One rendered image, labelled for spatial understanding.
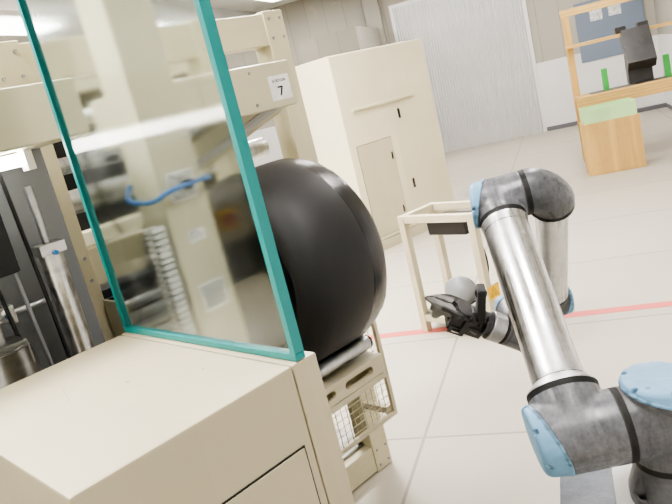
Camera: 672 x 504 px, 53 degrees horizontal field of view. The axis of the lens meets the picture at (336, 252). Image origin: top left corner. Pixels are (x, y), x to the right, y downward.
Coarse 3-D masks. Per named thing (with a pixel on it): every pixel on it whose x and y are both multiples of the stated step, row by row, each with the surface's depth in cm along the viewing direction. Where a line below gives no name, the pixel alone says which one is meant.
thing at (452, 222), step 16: (432, 208) 451; (448, 208) 441; (464, 208) 431; (400, 224) 435; (432, 224) 425; (448, 224) 415; (464, 224) 406; (480, 240) 395; (480, 256) 396; (416, 272) 441; (448, 272) 462; (480, 272) 399; (416, 288) 443; (448, 288) 436; (464, 288) 429; (496, 288) 406; (432, 320) 442
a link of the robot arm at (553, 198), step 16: (528, 176) 166; (544, 176) 166; (560, 176) 170; (544, 192) 165; (560, 192) 166; (544, 208) 167; (560, 208) 168; (544, 224) 176; (560, 224) 176; (544, 240) 182; (560, 240) 181; (544, 256) 188; (560, 256) 187; (560, 272) 193; (560, 288) 200; (560, 304) 207
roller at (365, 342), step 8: (368, 336) 205; (352, 344) 201; (360, 344) 202; (368, 344) 203; (336, 352) 197; (344, 352) 197; (352, 352) 199; (360, 352) 201; (328, 360) 193; (336, 360) 194; (344, 360) 196; (320, 368) 191; (328, 368) 192; (336, 368) 195
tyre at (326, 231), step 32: (288, 160) 196; (288, 192) 178; (320, 192) 182; (352, 192) 188; (288, 224) 174; (320, 224) 176; (352, 224) 182; (288, 256) 175; (320, 256) 173; (352, 256) 179; (384, 256) 189; (288, 288) 228; (320, 288) 175; (352, 288) 180; (384, 288) 192; (320, 320) 178; (352, 320) 185; (320, 352) 186
